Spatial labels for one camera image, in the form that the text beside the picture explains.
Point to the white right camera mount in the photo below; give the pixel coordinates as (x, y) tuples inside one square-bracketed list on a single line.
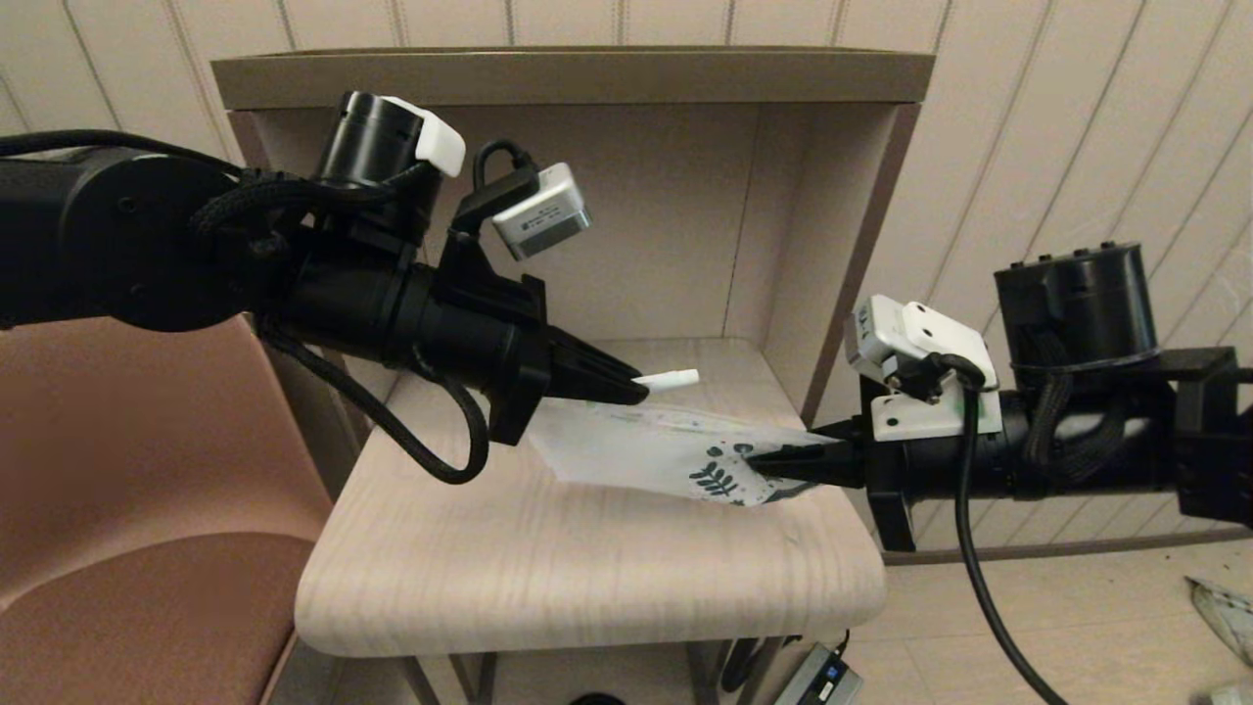
[(940, 416)]

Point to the white floral zipper pouch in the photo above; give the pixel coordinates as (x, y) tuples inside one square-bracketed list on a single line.
[(626, 450)]

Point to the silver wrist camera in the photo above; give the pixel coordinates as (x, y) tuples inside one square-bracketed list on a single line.
[(543, 211), (876, 333)]

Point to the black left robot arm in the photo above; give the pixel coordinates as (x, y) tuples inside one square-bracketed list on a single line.
[(108, 235)]

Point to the grey power adapter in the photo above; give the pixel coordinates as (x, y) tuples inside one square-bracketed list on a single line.
[(817, 681)]

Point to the small white toothpaste tube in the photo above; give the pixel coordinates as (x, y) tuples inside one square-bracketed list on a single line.
[(671, 380)]

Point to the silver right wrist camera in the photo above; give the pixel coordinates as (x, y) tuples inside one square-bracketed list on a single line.
[(876, 333)]

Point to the beige wooden shelf hutch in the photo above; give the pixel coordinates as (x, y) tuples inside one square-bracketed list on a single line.
[(587, 76)]

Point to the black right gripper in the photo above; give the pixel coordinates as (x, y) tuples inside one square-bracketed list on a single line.
[(950, 465)]

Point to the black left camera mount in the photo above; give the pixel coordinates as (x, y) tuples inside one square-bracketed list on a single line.
[(470, 245)]

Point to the white patterned floor item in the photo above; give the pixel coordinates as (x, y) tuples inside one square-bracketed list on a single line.
[(1229, 617), (1231, 695)]

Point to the black round floor object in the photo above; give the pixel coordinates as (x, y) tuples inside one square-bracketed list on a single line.
[(597, 701)]

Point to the dark metal table leg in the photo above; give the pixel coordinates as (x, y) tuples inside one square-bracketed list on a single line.
[(485, 681), (700, 676)]

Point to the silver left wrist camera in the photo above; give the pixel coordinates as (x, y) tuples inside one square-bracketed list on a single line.
[(543, 211)]

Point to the pink upholstered chair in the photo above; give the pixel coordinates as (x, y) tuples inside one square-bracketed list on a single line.
[(147, 490)]

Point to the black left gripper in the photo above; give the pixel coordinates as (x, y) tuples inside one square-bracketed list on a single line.
[(450, 323)]

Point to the brown baseboard strip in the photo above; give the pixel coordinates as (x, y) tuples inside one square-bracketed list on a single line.
[(1077, 548)]

